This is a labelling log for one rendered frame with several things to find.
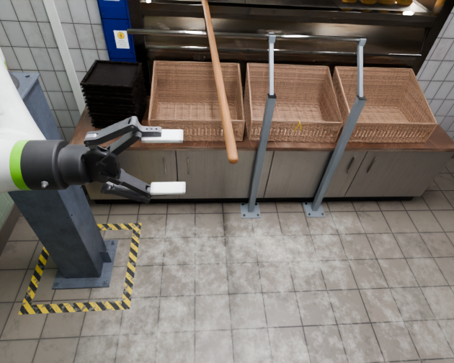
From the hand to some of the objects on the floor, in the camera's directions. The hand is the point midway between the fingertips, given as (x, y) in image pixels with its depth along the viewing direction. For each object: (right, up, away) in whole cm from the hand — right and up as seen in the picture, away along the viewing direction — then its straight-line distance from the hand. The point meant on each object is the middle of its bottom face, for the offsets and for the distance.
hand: (178, 164), depth 60 cm
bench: (+33, -3, +191) cm, 194 cm away
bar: (+17, -18, +175) cm, 177 cm away
